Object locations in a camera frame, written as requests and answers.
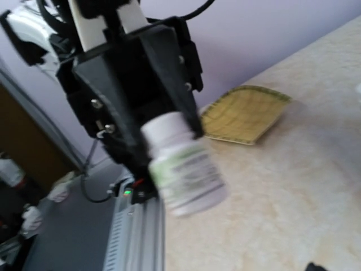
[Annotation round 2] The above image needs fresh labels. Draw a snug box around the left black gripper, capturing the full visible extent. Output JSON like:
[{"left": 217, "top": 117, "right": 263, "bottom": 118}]
[{"left": 56, "top": 16, "right": 204, "bottom": 198}]

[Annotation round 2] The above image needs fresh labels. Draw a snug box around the white pill bottle with cap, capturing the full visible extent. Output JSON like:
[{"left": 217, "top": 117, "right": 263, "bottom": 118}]
[{"left": 141, "top": 112, "right": 228, "bottom": 216}]

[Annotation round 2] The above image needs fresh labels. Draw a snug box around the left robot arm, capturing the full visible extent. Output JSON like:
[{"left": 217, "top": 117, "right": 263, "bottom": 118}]
[{"left": 1, "top": 1, "right": 211, "bottom": 203}]

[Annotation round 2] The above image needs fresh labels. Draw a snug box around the woven bamboo tray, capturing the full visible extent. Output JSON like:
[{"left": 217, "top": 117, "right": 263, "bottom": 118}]
[{"left": 201, "top": 85, "right": 292, "bottom": 145}]

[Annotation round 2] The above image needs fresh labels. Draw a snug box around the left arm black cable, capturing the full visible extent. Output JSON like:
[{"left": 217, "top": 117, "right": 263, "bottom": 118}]
[{"left": 180, "top": 0, "right": 218, "bottom": 20}]

